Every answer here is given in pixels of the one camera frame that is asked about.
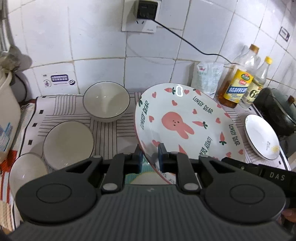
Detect pink rabbit pattern plate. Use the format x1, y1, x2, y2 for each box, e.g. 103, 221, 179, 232
134, 83, 245, 184

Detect white plate with black rim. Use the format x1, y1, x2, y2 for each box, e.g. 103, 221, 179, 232
244, 114, 280, 161

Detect white bowl with dark rim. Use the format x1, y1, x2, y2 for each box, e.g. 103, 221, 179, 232
83, 81, 130, 123

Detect person's right hand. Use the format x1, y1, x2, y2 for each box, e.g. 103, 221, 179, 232
280, 208, 296, 224

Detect striped table cloth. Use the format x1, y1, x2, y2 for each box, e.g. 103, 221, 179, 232
0, 91, 292, 232

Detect dark green cooking pot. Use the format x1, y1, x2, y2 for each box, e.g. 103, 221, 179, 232
254, 87, 296, 160

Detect clear vinegar bottle yellow cap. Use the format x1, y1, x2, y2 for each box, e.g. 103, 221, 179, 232
239, 56, 273, 109

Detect white powder bag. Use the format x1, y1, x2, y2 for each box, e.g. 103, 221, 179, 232
191, 61, 224, 98

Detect cooking wine bottle yellow label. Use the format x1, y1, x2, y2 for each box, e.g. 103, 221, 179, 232
216, 44, 261, 108

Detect cream rice cooker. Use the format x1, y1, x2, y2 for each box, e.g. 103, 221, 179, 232
0, 68, 21, 163

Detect hanging metal utensils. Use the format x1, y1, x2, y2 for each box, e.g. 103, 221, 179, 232
1, 0, 20, 71

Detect black power adapter plug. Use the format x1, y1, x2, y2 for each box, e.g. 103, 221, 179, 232
136, 1, 159, 20

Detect wall sticker label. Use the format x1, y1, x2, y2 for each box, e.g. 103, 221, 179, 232
42, 74, 76, 88

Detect grey power cable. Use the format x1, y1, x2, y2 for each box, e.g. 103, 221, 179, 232
152, 19, 234, 64

